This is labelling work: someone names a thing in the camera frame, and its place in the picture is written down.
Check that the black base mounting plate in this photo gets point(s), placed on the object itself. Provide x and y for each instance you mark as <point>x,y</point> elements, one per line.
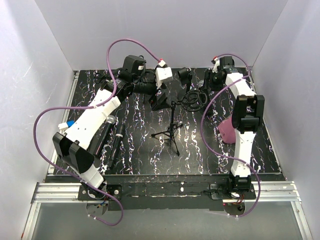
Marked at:
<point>170,191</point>

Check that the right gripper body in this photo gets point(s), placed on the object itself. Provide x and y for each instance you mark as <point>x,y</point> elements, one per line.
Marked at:
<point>215,83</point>

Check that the tall black foam microphone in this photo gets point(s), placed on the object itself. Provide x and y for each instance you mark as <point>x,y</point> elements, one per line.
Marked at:
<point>121,130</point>

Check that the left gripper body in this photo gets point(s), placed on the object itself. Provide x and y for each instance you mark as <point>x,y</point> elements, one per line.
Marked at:
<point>148,86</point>

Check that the aluminium frame rail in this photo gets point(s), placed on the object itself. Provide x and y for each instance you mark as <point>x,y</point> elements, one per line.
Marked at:
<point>62,210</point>

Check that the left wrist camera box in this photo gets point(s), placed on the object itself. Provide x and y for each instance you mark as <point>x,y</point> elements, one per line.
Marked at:
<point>163,73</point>

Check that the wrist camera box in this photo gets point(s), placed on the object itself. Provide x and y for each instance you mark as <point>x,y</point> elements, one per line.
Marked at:
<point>216,64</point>
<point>163,73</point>

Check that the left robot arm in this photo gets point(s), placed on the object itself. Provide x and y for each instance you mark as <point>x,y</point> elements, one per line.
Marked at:
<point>133,77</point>

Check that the silver mesh microphone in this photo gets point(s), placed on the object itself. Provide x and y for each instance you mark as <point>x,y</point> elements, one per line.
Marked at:
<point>200,83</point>
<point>110,121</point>

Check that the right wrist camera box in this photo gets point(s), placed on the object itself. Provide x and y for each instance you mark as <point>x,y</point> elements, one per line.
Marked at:
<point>216,64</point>

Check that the shock mount stand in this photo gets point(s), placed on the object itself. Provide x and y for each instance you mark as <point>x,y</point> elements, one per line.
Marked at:
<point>192,101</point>

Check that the black tripod stand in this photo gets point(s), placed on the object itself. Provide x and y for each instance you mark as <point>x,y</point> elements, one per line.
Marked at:
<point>142,58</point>

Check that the pink wedge block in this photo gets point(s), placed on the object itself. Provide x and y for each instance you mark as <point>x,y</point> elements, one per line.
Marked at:
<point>227,131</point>

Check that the round base stand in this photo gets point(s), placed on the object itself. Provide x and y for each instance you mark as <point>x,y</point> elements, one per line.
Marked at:
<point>185,76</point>
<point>100,77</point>

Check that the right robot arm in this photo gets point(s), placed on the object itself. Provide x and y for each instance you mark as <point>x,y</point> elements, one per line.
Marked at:
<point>246,118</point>

